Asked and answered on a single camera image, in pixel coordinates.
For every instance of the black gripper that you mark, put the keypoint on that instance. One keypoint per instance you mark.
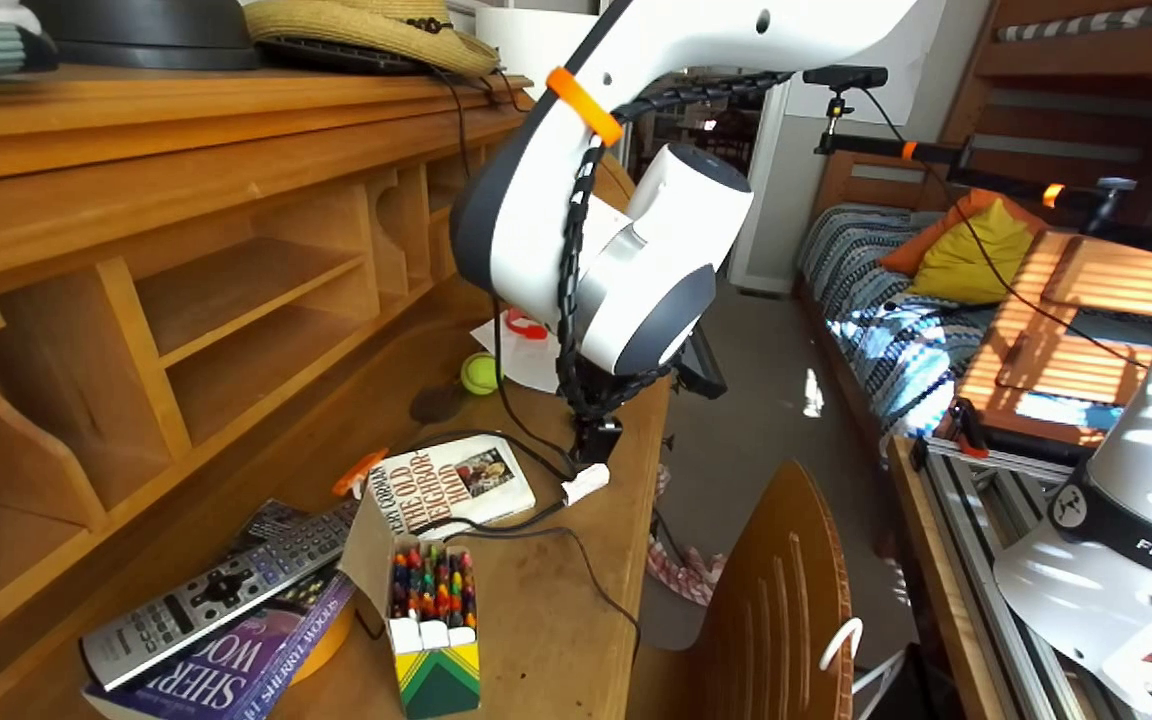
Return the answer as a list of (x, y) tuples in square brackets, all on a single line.
[(598, 419)]

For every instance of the yellow-green tennis ball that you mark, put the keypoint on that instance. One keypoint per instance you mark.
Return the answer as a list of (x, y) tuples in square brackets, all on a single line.
[(476, 374)]

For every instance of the white paperback book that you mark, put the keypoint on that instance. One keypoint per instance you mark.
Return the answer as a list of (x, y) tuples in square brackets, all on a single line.
[(448, 484)]

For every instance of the red white striped cloth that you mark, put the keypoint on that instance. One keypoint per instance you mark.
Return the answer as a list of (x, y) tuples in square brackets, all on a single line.
[(682, 575)]

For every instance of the slotted metal spatula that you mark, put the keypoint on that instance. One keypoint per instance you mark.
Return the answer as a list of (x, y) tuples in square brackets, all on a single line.
[(439, 404)]

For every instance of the wooden chair back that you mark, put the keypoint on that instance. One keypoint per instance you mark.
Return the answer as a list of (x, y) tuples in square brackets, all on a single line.
[(762, 601)]

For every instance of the crayon box yellow green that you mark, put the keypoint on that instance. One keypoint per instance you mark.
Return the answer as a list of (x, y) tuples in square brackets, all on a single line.
[(439, 667)]

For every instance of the bed with striped blanket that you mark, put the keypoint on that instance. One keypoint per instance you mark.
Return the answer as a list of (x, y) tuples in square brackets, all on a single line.
[(868, 304)]

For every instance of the robot mounting cart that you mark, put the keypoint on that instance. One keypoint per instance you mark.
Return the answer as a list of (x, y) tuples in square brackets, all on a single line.
[(962, 563)]

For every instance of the orange pillow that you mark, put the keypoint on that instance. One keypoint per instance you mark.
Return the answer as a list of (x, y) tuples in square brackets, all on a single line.
[(920, 245)]

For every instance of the purple Sherlock book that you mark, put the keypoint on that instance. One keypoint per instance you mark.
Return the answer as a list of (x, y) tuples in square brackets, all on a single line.
[(239, 667)]

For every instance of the grey remote control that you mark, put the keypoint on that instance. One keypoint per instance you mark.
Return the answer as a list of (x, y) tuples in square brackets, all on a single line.
[(202, 601)]

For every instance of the yellow pillow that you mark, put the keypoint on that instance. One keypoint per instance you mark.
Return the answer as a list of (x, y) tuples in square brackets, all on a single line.
[(969, 262)]

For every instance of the straw hat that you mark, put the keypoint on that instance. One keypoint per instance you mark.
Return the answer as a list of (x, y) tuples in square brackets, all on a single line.
[(360, 27)]

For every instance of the wooden slatted board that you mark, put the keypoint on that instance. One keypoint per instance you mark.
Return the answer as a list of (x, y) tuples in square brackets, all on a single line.
[(1071, 347)]

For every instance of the wooden roll-top desk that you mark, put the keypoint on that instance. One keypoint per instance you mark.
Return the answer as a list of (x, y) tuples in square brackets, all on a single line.
[(202, 145)]

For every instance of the black camera stand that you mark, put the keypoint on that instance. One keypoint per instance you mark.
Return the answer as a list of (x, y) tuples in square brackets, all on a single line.
[(837, 115)]

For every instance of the black stereo camera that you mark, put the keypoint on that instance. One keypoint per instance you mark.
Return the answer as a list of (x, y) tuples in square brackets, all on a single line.
[(844, 76)]

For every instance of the wooden bunk bed frame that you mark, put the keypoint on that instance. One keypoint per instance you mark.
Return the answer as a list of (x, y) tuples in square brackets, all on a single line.
[(1080, 63)]

